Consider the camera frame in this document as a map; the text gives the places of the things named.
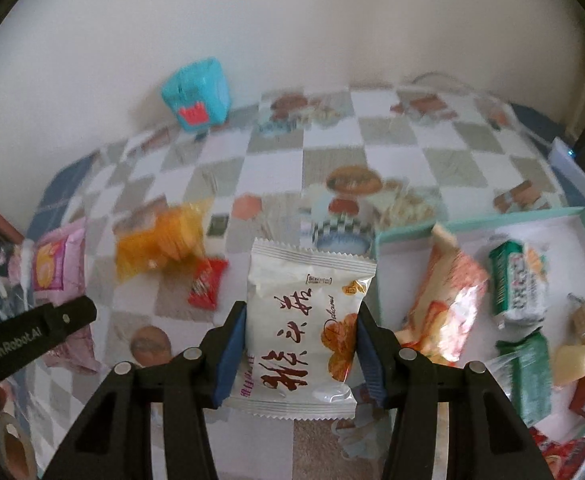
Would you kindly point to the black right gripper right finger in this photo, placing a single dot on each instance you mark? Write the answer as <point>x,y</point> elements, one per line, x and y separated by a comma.
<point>487,438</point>

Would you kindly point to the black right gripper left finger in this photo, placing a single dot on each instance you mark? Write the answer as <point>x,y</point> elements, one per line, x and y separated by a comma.
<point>111,437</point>

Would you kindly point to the red Rose Kiss snack bag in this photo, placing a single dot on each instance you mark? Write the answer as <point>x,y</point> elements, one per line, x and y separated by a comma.
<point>563,459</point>

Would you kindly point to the dark green snack packet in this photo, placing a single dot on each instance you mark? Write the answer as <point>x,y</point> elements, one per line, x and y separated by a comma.
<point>531,376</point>

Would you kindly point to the beige Swiss roll snack packet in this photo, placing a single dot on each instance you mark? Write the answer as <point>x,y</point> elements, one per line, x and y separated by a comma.
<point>447,301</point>

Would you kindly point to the green white cracker packet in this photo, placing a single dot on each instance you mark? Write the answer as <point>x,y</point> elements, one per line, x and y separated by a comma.
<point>519,283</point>

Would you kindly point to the white cream snack packet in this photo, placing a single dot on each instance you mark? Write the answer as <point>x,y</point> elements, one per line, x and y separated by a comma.
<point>301,329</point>

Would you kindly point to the yellow pudding cup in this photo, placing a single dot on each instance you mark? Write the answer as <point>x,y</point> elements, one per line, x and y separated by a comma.
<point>568,365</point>

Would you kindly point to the tape roll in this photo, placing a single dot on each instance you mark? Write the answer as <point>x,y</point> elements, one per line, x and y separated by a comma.
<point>17,456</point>

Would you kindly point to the pink snack packet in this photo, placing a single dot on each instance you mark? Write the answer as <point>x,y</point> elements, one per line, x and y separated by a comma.
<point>58,265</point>

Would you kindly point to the teal rimmed white tray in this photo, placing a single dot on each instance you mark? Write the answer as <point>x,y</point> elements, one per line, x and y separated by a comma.
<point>402,258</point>

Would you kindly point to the small red candy packet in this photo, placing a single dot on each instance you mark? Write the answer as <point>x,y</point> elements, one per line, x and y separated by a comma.
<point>205,288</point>

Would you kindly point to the orange jelly snack packet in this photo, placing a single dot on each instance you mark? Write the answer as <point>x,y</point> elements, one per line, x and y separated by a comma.
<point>157,235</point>

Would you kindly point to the checkered tablecloth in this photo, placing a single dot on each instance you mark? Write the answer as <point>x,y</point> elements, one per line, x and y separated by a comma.
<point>439,153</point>

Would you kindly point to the white power strip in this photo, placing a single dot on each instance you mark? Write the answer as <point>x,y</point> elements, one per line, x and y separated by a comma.
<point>563,159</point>

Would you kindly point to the teal monster toy box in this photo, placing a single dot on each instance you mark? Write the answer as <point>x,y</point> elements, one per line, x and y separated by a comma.
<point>198,95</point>

